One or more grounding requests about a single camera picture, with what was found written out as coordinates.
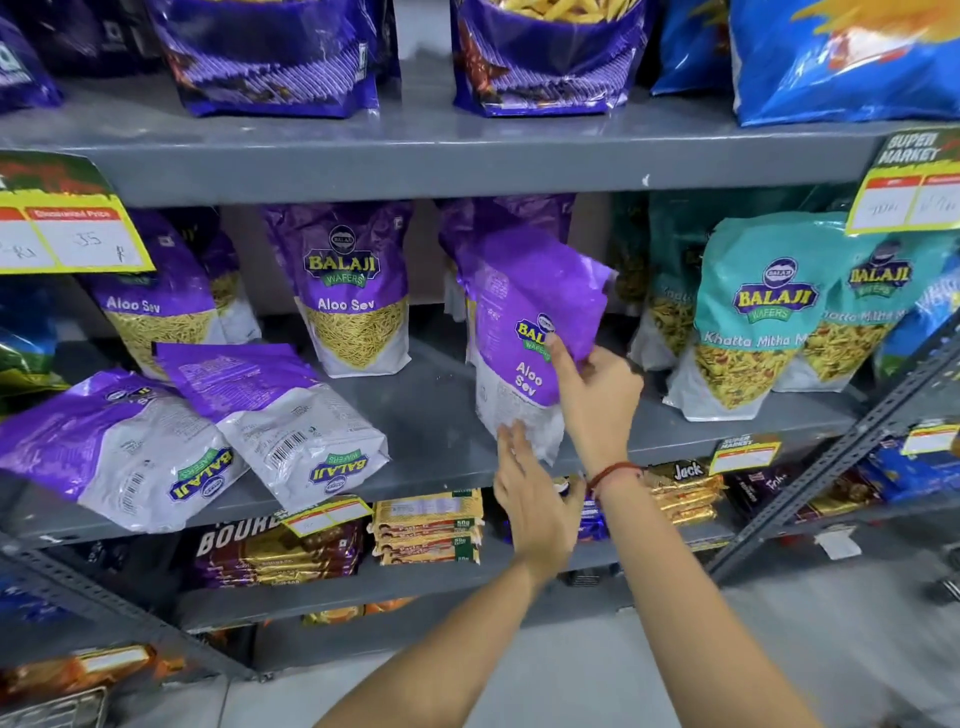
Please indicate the person's right forearm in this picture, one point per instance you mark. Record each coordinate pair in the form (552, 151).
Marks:
(682, 600)

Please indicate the blue biscuit packets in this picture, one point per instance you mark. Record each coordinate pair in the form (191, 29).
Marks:
(911, 472)

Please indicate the purple snack packet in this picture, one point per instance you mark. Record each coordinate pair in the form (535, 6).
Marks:
(517, 315)

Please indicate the dark brown biscuit packs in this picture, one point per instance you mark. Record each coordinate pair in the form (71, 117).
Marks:
(757, 487)

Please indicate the teal snack mix packet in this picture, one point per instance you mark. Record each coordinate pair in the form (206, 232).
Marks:
(671, 285)
(757, 322)
(862, 330)

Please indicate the dark purple striped snack bag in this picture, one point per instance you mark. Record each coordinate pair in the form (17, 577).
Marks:
(270, 60)
(547, 67)
(22, 75)

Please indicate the person's right hand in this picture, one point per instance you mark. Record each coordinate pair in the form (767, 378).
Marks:
(600, 412)

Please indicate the stack of yellow biscuit packs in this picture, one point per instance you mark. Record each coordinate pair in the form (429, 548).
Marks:
(427, 525)

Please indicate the person's left hand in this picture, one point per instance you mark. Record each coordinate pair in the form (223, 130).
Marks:
(534, 510)

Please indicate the row of purple packets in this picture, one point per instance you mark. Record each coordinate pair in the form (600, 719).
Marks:
(352, 285)

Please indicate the orange wrapped packet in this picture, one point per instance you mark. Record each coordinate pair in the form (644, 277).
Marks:
(82, 667)

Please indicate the grey metal shelf rack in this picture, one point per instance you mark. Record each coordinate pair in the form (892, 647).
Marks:
(450, 157)

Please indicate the large blue snack bag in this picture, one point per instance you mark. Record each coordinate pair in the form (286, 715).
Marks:
(840, 67)

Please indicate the blue biscuit pack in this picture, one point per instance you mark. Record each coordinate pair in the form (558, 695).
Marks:
(594, 517)

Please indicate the stack of brown biscuit packs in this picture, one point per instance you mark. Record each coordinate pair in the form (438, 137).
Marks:
(277, 551)

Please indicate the stack of golden biscuit packs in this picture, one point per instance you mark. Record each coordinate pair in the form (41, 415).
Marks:
(686, 491)

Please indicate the person's left thumb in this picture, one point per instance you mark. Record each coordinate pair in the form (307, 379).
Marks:
(575, 501)

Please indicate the light blue snack packet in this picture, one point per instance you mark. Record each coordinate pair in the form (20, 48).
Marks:
(919, 330)

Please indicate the small yellow price tag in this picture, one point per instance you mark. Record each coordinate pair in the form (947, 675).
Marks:
(326, 516)
(744, 454)
(930, 439)

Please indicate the grey slotted angle rack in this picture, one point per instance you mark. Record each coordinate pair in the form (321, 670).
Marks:
(847, 450)

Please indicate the white paper slip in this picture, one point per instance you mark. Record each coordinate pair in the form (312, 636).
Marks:
(838, 543)

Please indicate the orange snack packets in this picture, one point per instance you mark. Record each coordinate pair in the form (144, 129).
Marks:
(352, 613)

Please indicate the person's left forearm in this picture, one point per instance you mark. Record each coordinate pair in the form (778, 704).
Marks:
(450, 660)

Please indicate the large yellow price tag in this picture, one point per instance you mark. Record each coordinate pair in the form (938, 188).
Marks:
(67, 232)
(907, 187)

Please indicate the green blue snack bag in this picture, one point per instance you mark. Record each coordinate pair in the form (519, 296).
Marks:
(26, 345)

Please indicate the person's right thumb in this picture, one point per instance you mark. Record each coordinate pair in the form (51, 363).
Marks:
(562, 356)

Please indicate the small blue snack bag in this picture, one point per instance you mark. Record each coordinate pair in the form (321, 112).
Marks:
(690, 45)

